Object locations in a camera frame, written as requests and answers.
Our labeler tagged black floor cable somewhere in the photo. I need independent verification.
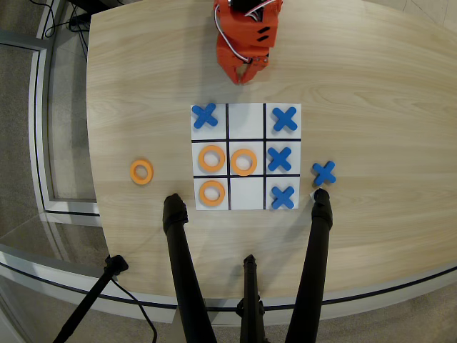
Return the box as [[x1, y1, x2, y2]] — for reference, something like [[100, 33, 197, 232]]
[[109, 278, 159, 343]]

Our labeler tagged black stand pole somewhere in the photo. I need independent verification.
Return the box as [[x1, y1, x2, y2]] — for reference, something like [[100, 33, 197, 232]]
[[51, 254, 129, 343]]

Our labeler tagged blue foam cross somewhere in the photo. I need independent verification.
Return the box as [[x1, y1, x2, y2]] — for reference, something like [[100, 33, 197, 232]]
[[312, 160, 337, 187], [266, 146, 293, 172], [191, 102, 219, 129], [271, 106, 299, 132], [271, 185, 296, 211]]

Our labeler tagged black cable bundle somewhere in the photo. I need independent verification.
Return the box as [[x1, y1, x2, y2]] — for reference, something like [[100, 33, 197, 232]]
[[42, 0, 90, 41]]

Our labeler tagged thin black tripod leg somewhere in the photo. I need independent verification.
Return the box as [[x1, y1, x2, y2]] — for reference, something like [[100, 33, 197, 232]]
[[235, 254, 267, 343]]

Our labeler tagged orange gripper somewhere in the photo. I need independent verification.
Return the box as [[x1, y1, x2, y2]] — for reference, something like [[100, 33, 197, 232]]
[[216, 12, 279, 86]]

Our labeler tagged white servo cable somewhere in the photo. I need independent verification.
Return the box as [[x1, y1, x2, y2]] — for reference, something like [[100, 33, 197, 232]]
[[213, 5, 253, 65]]

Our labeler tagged white tic-tac-toe board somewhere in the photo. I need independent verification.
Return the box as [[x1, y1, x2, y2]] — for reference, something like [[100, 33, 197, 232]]
[[190, 102, 303, 212]]

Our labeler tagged orange foam ring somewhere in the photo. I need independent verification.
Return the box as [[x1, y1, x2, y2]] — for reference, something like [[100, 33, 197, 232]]
[[198, 144, 226, 173], [129, 159, 155, 186], [198, 180, 226, 208], [230, 148, 258, 177]]

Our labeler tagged grey metal floor frame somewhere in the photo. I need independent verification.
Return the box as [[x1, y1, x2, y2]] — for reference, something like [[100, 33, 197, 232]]
[[0, 30, 104, 219]]

